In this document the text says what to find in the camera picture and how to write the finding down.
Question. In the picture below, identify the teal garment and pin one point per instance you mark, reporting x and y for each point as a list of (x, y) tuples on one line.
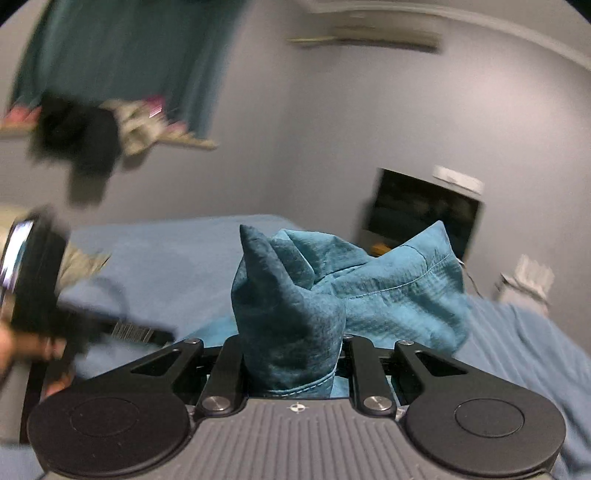
[(295, 314)]

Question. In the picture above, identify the teal curtain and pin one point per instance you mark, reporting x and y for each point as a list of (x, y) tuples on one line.
[(138, 55)]

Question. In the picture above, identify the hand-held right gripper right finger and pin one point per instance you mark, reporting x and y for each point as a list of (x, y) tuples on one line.
[(364, 369)]

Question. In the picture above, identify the beige cloth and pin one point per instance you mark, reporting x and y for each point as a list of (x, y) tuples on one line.
[(81, 267)]

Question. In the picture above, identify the blue bed sheet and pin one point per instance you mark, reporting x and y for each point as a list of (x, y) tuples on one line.
[(175, 267)]

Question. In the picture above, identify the white air conditioner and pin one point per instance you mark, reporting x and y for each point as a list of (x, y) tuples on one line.
[(388, 34)]

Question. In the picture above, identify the wooden wall shelf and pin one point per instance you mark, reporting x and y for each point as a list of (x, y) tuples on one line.
[(194, 142)]

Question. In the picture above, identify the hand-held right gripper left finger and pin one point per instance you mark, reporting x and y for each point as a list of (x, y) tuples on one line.
[(226, 369)]

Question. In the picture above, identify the white wall socket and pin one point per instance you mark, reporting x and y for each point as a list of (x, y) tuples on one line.
[(528, 279)]

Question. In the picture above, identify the white box above television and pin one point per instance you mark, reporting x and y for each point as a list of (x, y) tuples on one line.
[(459, 179)]

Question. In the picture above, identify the person's left hand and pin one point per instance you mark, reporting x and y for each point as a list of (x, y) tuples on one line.
[(27, 346)]

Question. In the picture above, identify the black wall television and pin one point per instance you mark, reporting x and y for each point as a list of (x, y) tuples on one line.
[(425, 217)]

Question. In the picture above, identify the black hanging cloth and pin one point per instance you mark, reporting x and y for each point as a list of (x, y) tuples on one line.
[(78, 138)]

